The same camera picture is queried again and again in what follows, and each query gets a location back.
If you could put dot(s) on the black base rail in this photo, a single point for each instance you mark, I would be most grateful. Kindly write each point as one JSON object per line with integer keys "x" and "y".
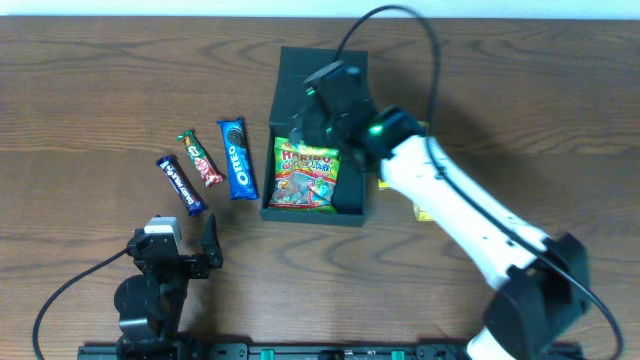
{"x": 241, "y": 351}

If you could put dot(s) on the dark green lidded box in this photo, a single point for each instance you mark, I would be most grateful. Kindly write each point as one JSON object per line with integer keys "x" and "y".
{"x": 296, "y": 65}

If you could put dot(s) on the Haribo gummy candy bag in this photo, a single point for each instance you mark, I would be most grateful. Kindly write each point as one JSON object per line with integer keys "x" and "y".
{"x": 305, "y": 177}

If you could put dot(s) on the blue Oreo cookie pack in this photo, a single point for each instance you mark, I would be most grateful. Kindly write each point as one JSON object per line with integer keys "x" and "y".
{"x": 240, "y": 171}

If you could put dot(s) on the red green KitKat bar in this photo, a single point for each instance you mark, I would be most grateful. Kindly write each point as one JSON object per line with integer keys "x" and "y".
{"x": 199, "y": 158}

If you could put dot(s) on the purple Dairy Milk bar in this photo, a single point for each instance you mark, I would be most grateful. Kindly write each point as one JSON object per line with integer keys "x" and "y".
{"x": 191, "y": 199}

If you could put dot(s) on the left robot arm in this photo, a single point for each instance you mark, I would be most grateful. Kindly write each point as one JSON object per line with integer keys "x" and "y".
{"x": 150, "y": 304}

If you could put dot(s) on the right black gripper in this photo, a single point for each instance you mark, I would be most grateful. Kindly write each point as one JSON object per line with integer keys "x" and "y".
{"x": 310, "y": 122}

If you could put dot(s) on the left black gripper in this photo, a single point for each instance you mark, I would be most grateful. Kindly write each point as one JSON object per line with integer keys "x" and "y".
{"x": 187, "y": 265}

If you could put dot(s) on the yellow Mentos gum jar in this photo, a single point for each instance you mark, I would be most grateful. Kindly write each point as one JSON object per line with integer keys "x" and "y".
{"x": 421, "y": 214}

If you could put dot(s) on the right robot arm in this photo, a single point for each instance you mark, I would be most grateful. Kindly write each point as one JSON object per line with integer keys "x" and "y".
{"x": 539, "y": 282}

